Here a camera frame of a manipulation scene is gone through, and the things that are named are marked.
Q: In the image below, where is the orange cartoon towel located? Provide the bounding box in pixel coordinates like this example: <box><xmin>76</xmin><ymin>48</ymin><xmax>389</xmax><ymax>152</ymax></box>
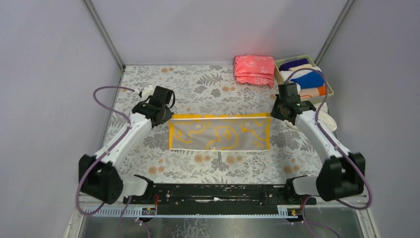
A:
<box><xmin>299</xmin><ymin>85</ymin><xmax>326</xmax><ymax>101</ymax></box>

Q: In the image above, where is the blue towel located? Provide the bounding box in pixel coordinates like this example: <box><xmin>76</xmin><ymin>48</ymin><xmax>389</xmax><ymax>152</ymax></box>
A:
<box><xmin>290</xmin><ymin>70</ymin><xmax>325</xmax><ymax>89</ymax></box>

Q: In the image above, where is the yellow white towel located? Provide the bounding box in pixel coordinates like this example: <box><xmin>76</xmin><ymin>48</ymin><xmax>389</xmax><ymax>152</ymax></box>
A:
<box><xmin>168</xmin><ymin>113</ymin><xmax>272</xmax><ymax>152</ymax></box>

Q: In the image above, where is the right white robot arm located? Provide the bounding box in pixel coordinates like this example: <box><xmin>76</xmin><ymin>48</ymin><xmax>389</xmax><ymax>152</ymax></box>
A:
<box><xmin>271</xmin><ymin>83</ymin><xmax>366</xmax><ymax>201</ymax></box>

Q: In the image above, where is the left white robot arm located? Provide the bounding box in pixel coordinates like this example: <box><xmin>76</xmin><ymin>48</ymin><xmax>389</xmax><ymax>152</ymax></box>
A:
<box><xmin>77</xmin><ymin>85</ymin><xmax>175</xmax><ymax>204</ymax></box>

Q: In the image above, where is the white rolled towel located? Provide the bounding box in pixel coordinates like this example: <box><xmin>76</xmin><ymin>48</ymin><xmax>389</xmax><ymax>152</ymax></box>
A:
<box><xmin>280</xmin><ymin>66</ymin><xmax>321</xmax><ymax>83</ymax></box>

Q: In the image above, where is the purple rolled towel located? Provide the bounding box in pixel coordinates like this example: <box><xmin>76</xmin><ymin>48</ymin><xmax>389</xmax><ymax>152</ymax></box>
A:
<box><xmin>279</xmin><ymin>58</ymin><xmax>311</xmax><ymax>71</ymax></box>

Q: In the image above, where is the floral tablecloth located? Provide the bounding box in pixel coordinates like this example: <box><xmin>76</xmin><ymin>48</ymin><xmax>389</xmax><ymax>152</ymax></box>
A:
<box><xmin>114</xmin><ymin>65</ymin><xmax>322</xmax><ymax>184</ymax></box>

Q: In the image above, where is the cream crumpled towel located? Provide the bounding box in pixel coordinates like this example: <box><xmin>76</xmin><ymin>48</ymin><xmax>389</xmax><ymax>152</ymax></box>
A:
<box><xmin>282</xmin><ymin>103</ymin><xmax>338</xmax><ymax>133</ymax></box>

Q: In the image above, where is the cream rolled towel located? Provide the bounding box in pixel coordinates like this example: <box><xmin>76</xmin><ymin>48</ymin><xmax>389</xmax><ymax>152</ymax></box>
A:
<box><xmin>289</xmin><ymin>64</ymin><xmax>312</xmax><ymax>72</ymax></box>

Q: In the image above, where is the pink folded towel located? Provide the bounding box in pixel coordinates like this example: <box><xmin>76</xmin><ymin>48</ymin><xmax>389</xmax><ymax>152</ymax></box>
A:
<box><xmin>233</xmin><ymin>55</ymin><xmax>275</xmax><ymax>88</ymax></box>

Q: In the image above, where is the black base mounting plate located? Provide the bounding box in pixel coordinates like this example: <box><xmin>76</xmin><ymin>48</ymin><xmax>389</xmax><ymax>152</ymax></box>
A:
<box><xmin>123</xmin><ymin>183</ymin><xmax>305</xmax><ymax>216</ymax></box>

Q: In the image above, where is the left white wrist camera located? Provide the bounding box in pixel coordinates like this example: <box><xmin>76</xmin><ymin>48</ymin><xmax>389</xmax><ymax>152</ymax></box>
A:
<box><xmin>138</xmin><ymin>85</ymin><xmax>155</xmax><ymax>100</ymax></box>

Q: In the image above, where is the aluminium frame rail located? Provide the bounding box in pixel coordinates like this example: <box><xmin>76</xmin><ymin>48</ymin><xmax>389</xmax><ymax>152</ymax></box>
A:
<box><xmin>76</xmin><ymin>184</ymin><xmax>370</xmax><ymax>219</ymax></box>

